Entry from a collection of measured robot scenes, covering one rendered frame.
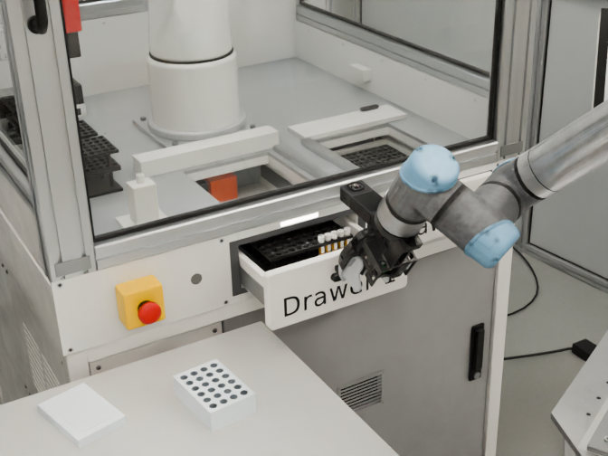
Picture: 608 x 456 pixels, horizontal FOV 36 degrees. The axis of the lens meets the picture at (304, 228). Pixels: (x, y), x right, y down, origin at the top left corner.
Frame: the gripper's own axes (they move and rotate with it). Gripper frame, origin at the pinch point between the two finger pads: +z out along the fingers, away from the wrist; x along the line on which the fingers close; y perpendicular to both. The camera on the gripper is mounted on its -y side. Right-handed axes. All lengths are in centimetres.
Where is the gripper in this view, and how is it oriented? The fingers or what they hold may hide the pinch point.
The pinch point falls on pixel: (353, 270)
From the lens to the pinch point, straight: 162.9
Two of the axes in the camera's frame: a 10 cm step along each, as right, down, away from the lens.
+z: -2.7, 5.2, 8.1
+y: 4.2, 8.2, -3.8
